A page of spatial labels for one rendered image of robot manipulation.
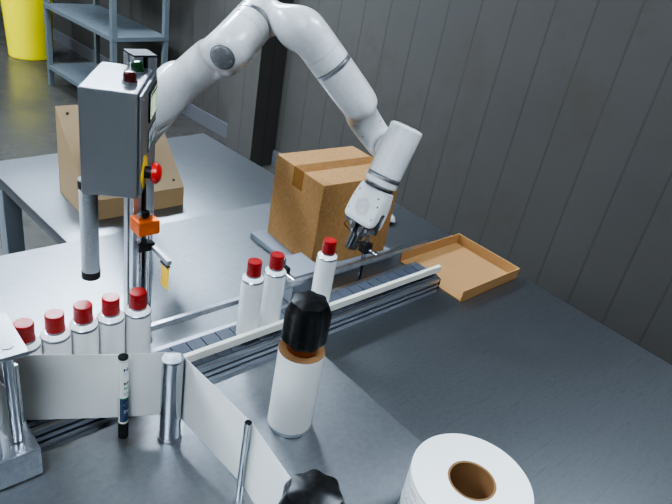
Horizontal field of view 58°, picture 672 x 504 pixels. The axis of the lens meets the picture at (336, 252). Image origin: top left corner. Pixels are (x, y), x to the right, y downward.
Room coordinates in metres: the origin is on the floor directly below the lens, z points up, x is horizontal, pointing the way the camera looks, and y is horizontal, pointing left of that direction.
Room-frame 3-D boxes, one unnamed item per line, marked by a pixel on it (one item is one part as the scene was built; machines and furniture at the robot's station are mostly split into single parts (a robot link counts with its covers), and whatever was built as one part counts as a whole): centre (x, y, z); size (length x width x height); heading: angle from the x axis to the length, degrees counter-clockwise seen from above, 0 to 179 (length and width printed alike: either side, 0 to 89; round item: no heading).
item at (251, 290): (1.16, 0.17, 0.98); 0.05 x 0.05 x 0.20
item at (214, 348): (1.23, 0.06, 0.91); 1.07 x 0.01 x 0.02; 136
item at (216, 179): (1.94, 0.62, 0.81); 0.90 x 0.90 x 0.04; 51
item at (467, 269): (1.76, -0.41, 0.85); 0.30 x 0.26 x 0.04; 136
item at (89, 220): (1.00, 0.47, 1.18); 0.04 x 0.04 x 0.21
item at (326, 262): (1.32, 0.02, 0.98); 0.05 x 0.05 x 0.20
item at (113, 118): (1.03, 0.42, 1.38); 0.17 x 0.10 x 0.19; 11
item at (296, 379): (0.91, 0.03, 1.03); 0.09 x 0.09 x 0.30
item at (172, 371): (0.81, 0.24, 0.97); 0.05 x 0.05 x 0.19
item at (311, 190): (1.75, 0.04, 0.99); 0.30 x 0.24 x 0.27; 133
